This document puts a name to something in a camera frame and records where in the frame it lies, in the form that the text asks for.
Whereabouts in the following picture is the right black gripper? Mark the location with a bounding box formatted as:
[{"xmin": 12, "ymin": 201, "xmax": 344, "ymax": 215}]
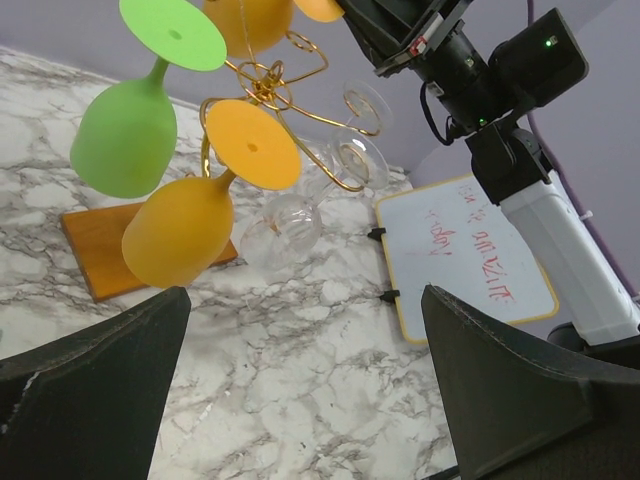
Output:
[{"xmin": 337, "ymin": 0, "xmax": 468, "ymax": 78}]

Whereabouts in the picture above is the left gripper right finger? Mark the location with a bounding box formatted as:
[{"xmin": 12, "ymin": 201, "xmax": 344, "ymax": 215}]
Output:
[{"xmin": 421, "ymin": 285, "xmax": 639, "ymax": 479}]

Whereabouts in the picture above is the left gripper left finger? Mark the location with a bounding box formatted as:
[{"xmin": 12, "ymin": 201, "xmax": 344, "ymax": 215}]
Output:
[{"xmin": 1, "ymin": 287, "xmax": 191, "ymax": 479}]

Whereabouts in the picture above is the clear wine glass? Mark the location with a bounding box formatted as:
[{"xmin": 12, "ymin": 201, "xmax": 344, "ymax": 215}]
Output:
[
  {"xmin": 239, "ymin": 128, "xmax": 391, "ymax": 271},
  {"xmin": 292, "ymin": 80, "xmax": 393, "ymax": 202}
]

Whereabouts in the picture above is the yellow plastic glass front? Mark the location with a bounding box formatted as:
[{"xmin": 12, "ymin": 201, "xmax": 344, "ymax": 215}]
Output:
[{"xmin": 203, "ymin": 0, "xmax": 344, "ymax": 59}]

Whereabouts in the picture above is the yellow plastic glass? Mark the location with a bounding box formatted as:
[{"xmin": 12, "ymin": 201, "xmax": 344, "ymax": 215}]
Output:
[
  {"xmin": 203, "ymin": 0, "xmax": 344, "ymax": 59},
  {"xmin": 122, "ymin": 99, "xmax": 301, "ymax": 288}
]

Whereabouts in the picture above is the yellow plastic glass back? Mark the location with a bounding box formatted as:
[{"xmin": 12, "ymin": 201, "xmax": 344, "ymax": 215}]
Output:
[{"xmin": 122, "ymin": 99, "xmax": 301, "ymax": 288}]

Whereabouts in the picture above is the green plastic wine glass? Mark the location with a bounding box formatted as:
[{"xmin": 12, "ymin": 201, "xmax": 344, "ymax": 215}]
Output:
[{"xmin": 70, "ymin": 0, "xmax": 227, "ymax": 199}]

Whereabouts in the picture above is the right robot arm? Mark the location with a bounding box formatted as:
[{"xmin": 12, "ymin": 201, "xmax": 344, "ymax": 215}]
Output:
[{"xmin": 341, "ymin": 1, "xmax": 639, "ymax": 355}]

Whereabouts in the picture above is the small whiteboard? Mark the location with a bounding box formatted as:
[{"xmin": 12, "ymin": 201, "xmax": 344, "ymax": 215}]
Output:
[{"xmin": 375, "ymin": 175, "xmax": 559, "ymax": 344}]

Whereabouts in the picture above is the gold wire glass rack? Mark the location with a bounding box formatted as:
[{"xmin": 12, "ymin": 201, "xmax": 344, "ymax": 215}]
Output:
[{"xmin": 59, "ymin": 29, "xmax": 381, "ymax": 304}]

